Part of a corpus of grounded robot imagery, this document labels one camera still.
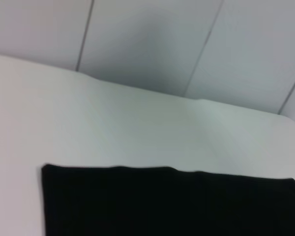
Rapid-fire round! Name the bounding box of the black t-shirt white print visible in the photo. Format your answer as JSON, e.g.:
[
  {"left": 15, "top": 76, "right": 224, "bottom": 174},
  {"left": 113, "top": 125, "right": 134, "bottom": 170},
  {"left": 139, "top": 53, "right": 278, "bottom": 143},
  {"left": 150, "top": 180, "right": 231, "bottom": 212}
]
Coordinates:
[{"left": 40, "top": 164, "right": 295, "bottom": 236}]

